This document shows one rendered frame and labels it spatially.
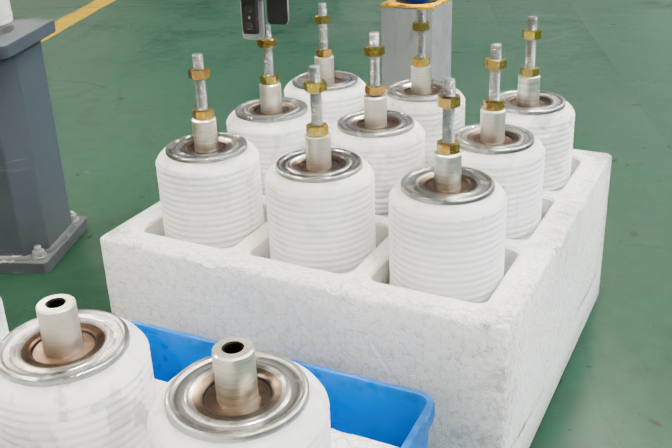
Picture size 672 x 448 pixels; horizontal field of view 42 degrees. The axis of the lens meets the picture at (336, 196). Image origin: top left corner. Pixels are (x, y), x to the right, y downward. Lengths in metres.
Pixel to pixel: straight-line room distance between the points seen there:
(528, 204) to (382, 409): 0.23
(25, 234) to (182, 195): 0.44
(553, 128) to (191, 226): 0.37
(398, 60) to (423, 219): 0.47
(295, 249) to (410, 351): 0.13
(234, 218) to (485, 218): 0.24
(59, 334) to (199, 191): 0.30
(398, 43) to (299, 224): 0.43
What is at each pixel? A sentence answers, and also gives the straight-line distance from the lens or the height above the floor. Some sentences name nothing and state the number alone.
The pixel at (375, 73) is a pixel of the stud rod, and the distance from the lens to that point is 0.83.
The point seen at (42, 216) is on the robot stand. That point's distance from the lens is 1.19.
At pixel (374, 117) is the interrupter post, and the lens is 0.84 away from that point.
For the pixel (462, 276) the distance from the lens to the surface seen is 0.69.
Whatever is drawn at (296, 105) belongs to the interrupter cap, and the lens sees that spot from 0.91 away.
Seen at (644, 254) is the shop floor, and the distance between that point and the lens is 1.18.
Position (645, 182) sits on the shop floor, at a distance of 1.41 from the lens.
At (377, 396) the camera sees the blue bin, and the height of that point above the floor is 0.11.
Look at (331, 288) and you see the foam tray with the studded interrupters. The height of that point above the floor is 0.18.
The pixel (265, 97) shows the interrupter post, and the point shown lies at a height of 0.27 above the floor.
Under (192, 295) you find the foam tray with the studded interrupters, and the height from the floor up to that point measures 0.14.
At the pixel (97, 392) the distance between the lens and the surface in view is 0.50.
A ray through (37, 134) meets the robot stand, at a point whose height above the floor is 0.17.
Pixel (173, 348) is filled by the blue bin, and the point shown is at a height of 0.11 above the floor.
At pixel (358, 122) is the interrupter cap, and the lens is 0.86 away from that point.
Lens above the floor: 0.53
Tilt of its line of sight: 24 degrees down
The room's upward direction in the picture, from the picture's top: 2 degrees counter-clockwise
